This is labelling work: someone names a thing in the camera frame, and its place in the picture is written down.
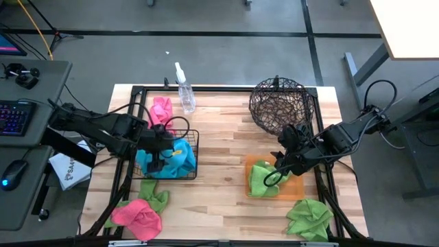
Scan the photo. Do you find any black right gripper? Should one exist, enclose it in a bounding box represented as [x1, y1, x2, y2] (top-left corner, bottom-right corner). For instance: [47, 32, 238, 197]
[270, 123, 327, 176]

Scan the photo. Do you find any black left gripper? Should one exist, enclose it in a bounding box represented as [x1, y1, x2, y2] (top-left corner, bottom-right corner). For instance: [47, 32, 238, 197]
[137, 123, 176, 175]

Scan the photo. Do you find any blue microfiber towel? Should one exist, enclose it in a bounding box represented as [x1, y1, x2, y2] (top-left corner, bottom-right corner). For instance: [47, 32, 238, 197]
[134, 138, 198, 179]

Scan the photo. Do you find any green microfiber towel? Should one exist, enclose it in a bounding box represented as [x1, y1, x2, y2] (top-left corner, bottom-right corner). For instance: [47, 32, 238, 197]
[247, 160, 293, 198]
[285, 198, 335, 242]
[104, 178, 170, 229]

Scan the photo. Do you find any large pink microfiber towel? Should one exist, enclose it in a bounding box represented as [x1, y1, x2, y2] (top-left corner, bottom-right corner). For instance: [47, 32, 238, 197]
[110, 198, 163, 242]

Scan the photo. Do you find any small pink microfiber towel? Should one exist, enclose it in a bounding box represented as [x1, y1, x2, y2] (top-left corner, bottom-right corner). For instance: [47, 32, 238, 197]
[148, 96, 175, 130]

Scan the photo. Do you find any orange plastic bin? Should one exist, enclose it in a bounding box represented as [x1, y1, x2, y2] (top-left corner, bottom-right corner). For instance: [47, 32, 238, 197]
[244, 154, 306, 201]

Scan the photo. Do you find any round black mesh basket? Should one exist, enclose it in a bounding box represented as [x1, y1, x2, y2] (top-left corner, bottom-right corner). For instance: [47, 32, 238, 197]
[248, 76, 316, 137]

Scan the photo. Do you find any clear spray bottle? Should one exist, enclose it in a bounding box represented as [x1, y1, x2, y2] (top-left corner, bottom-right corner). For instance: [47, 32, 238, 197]
[174, 62, 197, 115]

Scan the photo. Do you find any white box with print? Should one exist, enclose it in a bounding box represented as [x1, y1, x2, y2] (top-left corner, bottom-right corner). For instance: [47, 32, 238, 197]
[48, 139, 93, 191]

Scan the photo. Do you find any grey desk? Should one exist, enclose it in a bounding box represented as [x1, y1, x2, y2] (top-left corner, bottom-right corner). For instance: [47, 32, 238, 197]
[0, 59, 73, 231]

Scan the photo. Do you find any black computer mouse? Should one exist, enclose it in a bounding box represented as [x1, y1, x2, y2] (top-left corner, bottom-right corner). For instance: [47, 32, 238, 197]
[0, 159, 29, 192]

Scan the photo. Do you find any backlit black keyboard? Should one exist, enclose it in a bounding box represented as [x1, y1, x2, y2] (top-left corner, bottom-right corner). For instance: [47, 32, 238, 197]
[0, 99, 37, 137]

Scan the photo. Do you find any black webcam clamp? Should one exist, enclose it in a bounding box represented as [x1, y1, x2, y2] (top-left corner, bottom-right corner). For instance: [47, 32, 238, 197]
[2, 62, 41, 91]

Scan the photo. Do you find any black tripod stand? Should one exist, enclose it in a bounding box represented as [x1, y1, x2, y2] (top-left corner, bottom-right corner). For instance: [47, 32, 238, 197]
[26, 0, 84, 53]

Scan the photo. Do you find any white table with grey leg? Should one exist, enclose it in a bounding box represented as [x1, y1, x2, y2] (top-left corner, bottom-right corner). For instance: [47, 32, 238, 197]
[343, 0, 439, 87]

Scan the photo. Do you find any computer monitor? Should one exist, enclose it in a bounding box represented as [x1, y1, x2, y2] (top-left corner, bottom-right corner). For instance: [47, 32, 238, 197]
[0, 31, 28, 57]

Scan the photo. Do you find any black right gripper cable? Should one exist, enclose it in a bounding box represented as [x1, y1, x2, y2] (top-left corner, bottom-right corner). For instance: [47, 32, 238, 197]
[263, 163, 293, 188]

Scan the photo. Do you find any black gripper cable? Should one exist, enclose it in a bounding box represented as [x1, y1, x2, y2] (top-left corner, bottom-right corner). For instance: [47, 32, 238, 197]
[163, 115, 191, 141]
[263, 163, 293, 188]

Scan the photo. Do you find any black rectangular wire basket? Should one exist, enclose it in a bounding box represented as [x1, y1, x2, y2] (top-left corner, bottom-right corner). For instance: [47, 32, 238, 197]
[131, 128, 200, 180]

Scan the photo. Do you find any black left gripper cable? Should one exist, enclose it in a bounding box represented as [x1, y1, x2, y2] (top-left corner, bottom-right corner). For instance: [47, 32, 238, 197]
[163, 115, 191, 141]

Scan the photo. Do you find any black metal rig frame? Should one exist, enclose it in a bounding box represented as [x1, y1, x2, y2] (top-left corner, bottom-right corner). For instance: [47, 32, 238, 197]
[81, 84, 368, 247]

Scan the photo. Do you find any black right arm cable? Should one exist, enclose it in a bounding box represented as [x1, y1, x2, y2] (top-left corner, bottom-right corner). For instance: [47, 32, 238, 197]
[363, 79, 399, 116]

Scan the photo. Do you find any yellow cable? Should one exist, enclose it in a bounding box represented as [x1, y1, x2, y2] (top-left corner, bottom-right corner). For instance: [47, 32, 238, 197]
[16, 0, 54, 61]

